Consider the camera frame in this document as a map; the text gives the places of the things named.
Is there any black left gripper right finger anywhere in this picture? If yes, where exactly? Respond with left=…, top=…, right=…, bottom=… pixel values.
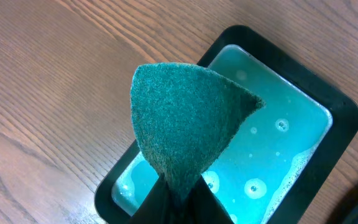
left=191, top=177, right=233, bottom=224

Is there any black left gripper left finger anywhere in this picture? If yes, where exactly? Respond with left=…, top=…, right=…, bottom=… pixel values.
left=127, top=175, right=170, bottom=224

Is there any green scouring pad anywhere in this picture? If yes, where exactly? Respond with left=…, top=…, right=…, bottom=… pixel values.
left=131, top=63, right=265, bottom=202

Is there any black rectangular soap water tray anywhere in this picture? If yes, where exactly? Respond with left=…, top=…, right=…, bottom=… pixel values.
left=94, top=26, right=358, bottom=223

